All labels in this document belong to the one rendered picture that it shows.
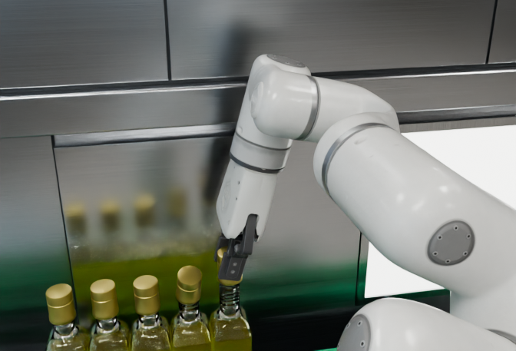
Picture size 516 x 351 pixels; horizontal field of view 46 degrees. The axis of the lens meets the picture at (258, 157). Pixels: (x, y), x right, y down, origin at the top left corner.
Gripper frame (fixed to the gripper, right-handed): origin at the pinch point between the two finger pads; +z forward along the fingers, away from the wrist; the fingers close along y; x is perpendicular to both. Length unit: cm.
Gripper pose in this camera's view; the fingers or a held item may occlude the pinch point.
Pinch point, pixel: (229, 258)
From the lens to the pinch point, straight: 85.0
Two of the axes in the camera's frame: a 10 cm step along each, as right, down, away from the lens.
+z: -2.5, 9.1, 3.4
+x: 9.5, 1.6, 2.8
